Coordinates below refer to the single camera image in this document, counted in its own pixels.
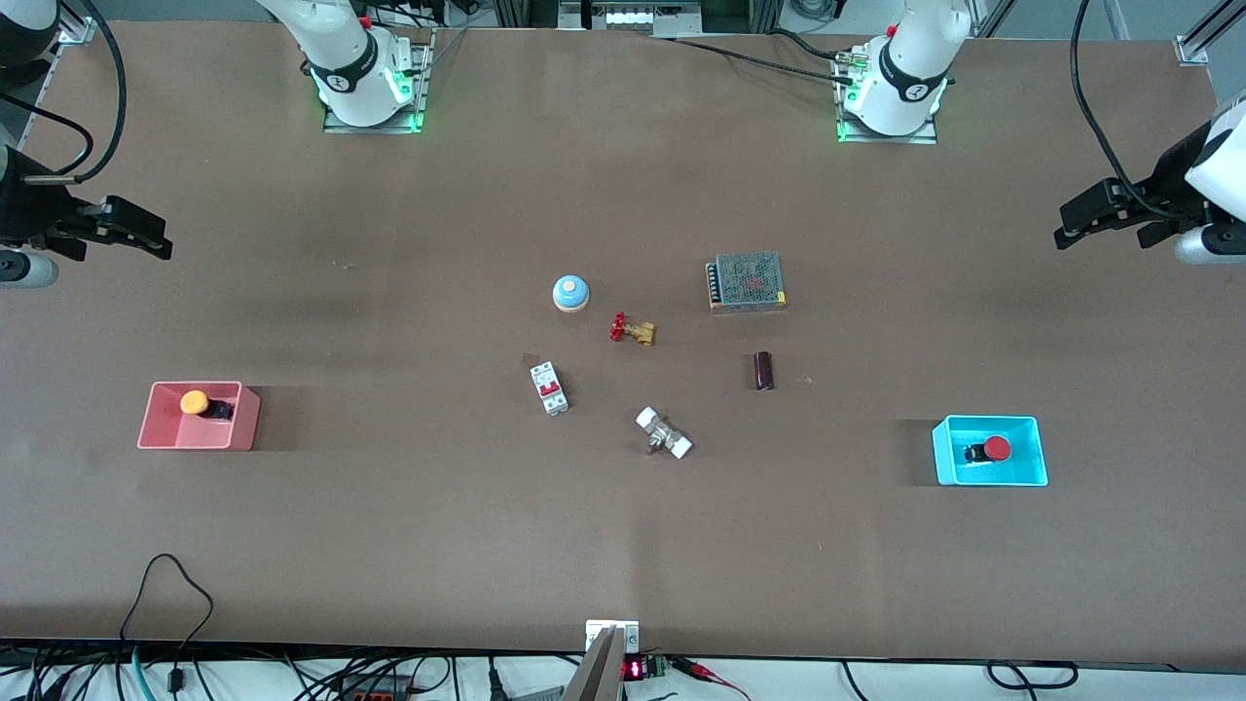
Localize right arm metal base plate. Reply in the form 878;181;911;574
323;29;434;134

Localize metal mesh power supply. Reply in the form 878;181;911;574
706;251;788;314

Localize red clip lead wire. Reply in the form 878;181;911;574
672;657;751;701

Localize white circuit breaker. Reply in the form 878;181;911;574
530;360;570;417

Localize metal valve white ends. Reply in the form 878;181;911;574
635;406;694;461

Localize thick black table cable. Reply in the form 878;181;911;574
672;37;860;87

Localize aluminium frame profile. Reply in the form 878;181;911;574
1176;0;1246;65
18;19;96;149

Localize metal control device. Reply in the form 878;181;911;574
558;0;704;38

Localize pink plastic box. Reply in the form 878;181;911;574
136;381;262;452

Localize aluminium camera mount bar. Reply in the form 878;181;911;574
560;626;626;701

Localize brass valve red handle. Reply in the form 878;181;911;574
609;312;658;348

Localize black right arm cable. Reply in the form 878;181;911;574
0;0;128;186

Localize white mounting bracket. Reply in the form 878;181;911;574
585;619;641;653

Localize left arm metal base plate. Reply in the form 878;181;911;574
835;49;938;145

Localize thin black looped cable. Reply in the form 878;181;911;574
119;553;215;683

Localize yellow push button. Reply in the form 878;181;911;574
179;389;237;424

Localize cyan plastic box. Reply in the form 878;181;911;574
932;415;1049;487

